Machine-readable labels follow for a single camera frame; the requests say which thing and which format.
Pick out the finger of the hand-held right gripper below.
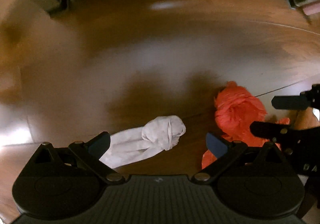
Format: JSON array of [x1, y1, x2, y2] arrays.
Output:
[[249, 121, 292, 142], [271, 84, 320, 111]]

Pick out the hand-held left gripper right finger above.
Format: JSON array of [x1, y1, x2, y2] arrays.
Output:
[[191, 132, 284, 186]]

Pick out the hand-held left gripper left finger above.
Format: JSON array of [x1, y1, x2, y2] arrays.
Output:
[[34, 131, 125, 186]]

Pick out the orange plastic bag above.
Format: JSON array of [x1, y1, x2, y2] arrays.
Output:
[[201, 81, 291, 171]]

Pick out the pink object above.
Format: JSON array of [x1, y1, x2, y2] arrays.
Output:
[[303, 1, 320, 16]]

